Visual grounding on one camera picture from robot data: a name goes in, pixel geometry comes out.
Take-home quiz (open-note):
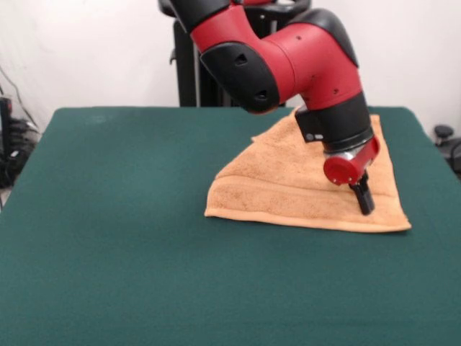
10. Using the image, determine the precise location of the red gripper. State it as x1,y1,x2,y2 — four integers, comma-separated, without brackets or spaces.
323,136,381,216

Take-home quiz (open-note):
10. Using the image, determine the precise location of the tan terry towel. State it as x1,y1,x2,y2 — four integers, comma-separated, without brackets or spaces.
204,104,413,234

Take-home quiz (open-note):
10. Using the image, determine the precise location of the dark green table cloth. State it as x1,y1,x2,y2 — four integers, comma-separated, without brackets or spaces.
0,106,461,346

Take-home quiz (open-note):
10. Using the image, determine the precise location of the black electronics box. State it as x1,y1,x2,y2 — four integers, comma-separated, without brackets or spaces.
0,95,14,154

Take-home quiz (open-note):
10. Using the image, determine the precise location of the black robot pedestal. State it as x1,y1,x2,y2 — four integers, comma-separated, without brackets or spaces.
157,0,310,107

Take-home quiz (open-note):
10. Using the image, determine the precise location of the black cable bundle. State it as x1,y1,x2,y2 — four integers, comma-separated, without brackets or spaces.
0,117,41,189

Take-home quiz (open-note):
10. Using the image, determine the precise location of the grey cable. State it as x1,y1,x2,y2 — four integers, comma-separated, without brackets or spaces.
0,66,37,127

